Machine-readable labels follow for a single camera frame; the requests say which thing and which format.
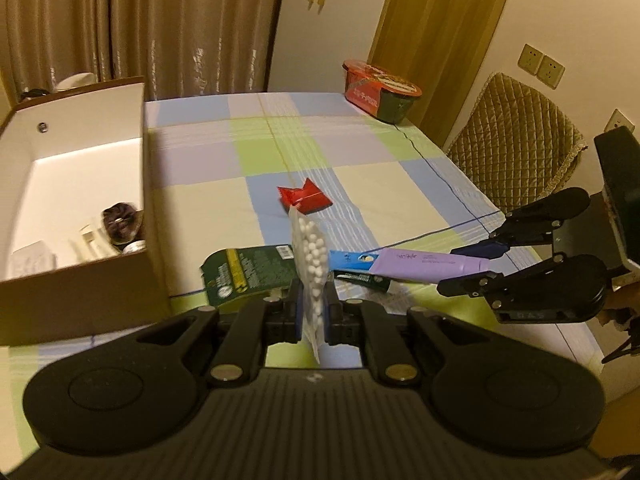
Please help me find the green blister card package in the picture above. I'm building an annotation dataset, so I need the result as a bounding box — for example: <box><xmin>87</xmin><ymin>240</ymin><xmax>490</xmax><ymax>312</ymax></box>
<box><xmin>201</xmin><ymin>245</ymin><xmax>297</xmax><ymax>307</ymax></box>

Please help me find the purple tube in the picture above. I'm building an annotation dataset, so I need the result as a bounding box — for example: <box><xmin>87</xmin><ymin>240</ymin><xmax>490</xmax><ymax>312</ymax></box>
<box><xmin>329</xmin><ymin>248</ymin><xmax>489</xmax><ymax>284</ymax></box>

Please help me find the white pellet bag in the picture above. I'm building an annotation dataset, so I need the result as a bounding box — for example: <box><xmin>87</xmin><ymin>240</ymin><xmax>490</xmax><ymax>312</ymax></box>
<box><xmin>288</xmin><ymin>207</ymin><xmax>329</xmax><ymax>363</ymax></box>

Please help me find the red snack packet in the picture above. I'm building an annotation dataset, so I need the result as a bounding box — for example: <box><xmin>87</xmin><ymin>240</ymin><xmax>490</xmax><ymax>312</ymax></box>
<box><xmin>278</xmin><ymin>178</ymin><xmax>333</xmax><ymax>214</ymax></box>

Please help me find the right hand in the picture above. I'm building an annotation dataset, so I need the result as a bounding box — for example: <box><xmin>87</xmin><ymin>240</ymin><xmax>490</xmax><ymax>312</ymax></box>
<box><xmin>597</xmin><ymin>283</ymin><xmax>640</xmax><ymax>330</ymax></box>

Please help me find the small dark green packet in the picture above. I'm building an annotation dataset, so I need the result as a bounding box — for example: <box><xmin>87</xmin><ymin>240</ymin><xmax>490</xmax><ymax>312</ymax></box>
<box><xmin>333</xmin><ymin>270</ymin><xmax>392</xmax><ymax>292</ymax></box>

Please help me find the quilted chair back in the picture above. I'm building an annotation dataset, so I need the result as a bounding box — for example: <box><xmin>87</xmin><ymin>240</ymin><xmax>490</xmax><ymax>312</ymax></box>
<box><xmin>446</xmin><ymin>73</ymin><xmax>587</xmax><ymax>212</ymax></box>

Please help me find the red instant noodle bowl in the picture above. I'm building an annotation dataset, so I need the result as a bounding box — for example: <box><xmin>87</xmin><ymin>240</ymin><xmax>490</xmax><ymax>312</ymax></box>
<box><xmin>343</xmin><ymin>60</ymin><xmax>422</xmax><ymax>125</ymax></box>

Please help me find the brown cardboard box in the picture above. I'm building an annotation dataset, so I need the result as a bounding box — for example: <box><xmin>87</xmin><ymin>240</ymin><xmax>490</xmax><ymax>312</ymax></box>
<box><xmin>1</xmin><ymin>77</ymin><xmax>171</xmax><ymax>346</ymax></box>

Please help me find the brown curtain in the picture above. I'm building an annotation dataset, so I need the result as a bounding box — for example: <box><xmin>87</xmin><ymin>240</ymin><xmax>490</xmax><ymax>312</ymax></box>
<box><xmin>1</xmin><ymin>0</ymin><xmax>281</xmax><ymax>104</ymax></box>

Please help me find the wall socket plate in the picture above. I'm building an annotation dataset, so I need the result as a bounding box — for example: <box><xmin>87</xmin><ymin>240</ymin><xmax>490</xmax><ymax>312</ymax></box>
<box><xmin>518</xmin><ymin>44</ymin><xmax>565</xmax><ymax>89</ymax></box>

